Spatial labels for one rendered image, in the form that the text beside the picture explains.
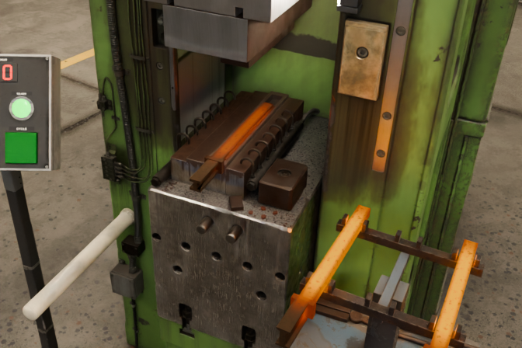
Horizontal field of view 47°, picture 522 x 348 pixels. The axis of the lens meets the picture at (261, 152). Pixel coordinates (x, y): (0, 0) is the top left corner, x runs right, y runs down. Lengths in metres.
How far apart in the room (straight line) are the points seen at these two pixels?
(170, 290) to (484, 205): 1.95
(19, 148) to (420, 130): 0.94
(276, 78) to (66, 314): 1.27
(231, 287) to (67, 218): 1.53
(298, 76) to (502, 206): 1.73
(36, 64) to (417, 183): 0.95
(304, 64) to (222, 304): 0.71
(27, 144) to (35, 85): 0.14
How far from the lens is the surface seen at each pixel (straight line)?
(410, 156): 1.44
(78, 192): 3.15
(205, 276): 1.60
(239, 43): 1.28
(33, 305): 1.66
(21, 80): 1.57
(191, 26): 1.32
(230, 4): 1.26
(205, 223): 1.45
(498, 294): 2.75
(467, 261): 1.30
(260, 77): 1.86
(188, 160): 1.48
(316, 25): 1.73
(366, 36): 1.31
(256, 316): 1.61
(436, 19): 1.30
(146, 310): 2.17
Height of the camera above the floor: 1.78
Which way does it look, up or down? 32 degrees down
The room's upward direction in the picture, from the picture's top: 2 degrees clockwise
